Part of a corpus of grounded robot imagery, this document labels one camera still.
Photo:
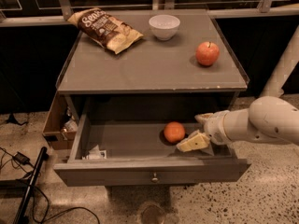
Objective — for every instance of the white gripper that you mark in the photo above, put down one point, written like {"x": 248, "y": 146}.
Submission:
{"x": 214, "y": 129}

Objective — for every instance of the orange fruit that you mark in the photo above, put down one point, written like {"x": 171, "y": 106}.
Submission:
{"x": 174, "y": 132}

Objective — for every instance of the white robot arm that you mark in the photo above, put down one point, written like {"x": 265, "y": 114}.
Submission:
{"x": 268, "y": 119}

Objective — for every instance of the brass drawer knob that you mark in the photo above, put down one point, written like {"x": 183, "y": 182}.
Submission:
{"x": 155, "y": 179}

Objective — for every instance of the grey cabinet with counter top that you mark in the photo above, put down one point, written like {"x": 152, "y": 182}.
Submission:
{"x": 154, "y": 67}

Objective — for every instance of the grey open top drawer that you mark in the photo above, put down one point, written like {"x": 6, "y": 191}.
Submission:
{"x": 130, "y": 129}

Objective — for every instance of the white paper packet in drawer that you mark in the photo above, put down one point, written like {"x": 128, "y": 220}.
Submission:
{"x": 95, "y": 154}

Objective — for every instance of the red apple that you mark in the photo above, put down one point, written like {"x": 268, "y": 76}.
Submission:
{"x": 207, "y": 53}

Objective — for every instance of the white ceramic bowl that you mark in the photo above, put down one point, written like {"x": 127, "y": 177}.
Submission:
{"x": 164, "y": 27}

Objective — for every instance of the brown chip bag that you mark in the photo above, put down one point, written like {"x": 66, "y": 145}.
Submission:
{"x": 106, "y": 30}

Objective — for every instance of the cardboard box with items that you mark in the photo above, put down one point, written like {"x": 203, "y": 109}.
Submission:
{"x": 54, "y": 131}

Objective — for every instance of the black pole on floor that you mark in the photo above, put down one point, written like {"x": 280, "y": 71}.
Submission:
{"x": 30, "y": 184}

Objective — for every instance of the metal window railing frame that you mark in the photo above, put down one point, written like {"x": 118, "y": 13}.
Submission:
{"x": 37, "y": 12}

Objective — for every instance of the black power adapter with cable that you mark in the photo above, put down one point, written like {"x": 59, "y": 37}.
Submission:
{"x": 19, "y": 160}

